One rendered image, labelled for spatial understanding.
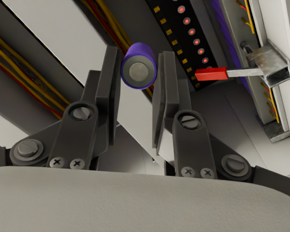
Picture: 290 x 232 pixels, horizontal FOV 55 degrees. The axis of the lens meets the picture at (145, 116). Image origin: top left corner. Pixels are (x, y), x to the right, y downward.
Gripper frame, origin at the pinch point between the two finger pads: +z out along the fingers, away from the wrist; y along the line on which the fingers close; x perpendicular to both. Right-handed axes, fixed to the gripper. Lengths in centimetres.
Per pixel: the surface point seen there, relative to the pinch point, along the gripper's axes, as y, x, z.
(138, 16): -0.4, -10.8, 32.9
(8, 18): -21.9, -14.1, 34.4
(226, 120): 16.2, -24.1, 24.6
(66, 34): -6.5, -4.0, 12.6
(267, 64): 12.2, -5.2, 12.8
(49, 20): -7.7, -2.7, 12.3
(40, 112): -16.7, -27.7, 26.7
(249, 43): 12.3, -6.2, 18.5
